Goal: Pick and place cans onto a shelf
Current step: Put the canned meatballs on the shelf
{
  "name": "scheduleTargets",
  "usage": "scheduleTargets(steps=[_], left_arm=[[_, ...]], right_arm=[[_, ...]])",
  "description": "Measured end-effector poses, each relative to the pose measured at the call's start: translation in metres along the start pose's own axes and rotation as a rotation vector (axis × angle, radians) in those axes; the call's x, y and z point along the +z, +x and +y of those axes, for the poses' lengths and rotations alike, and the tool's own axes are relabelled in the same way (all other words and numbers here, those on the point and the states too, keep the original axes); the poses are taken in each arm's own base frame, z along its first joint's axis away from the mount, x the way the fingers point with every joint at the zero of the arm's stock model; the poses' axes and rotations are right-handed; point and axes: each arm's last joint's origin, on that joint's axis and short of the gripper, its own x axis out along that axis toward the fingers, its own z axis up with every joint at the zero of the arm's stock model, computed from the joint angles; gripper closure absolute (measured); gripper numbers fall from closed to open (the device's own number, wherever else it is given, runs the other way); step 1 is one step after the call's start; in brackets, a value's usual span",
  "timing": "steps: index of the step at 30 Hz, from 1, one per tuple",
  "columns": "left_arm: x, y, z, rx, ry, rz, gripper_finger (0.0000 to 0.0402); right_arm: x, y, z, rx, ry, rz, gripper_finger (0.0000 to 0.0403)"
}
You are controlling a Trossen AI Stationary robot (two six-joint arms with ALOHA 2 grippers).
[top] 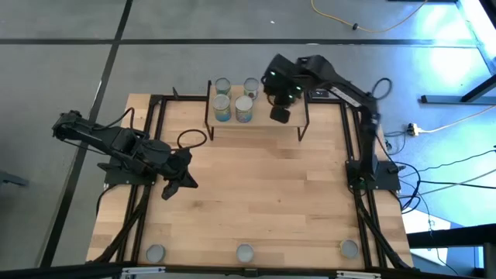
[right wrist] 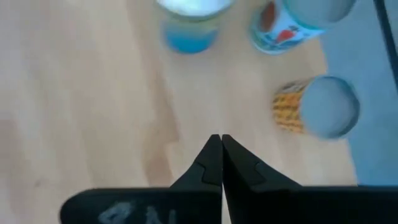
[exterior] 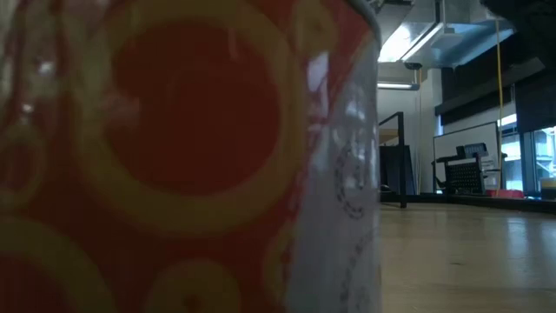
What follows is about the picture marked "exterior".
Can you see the orange circle pattern can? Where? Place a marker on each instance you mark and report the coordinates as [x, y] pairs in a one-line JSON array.
[[195, 108]]

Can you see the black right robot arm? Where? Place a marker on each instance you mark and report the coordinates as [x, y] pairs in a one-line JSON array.
[[521, 8]]

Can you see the dark standing panel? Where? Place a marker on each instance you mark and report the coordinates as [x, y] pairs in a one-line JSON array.
[[388, 169]]

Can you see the ceiling strip lamp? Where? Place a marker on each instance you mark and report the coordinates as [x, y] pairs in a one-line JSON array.
[[395, 85]]

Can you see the black ceiling fixture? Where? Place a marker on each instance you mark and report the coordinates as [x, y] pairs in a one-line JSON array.
[[412, 66]]

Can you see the whiteboard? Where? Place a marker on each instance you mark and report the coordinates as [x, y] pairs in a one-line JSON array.
[[447, 139]]

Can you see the black perforated furniture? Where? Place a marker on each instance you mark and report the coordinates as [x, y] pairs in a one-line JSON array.
[[465, 178]]

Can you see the red low item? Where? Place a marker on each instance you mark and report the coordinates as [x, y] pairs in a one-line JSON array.
[[504, 194]]

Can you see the wooden shelf black frame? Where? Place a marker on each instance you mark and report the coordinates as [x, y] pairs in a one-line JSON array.
[[402, 165]]

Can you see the black aluminium rig frame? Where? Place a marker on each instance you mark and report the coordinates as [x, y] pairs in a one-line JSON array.
[[456, 201]]

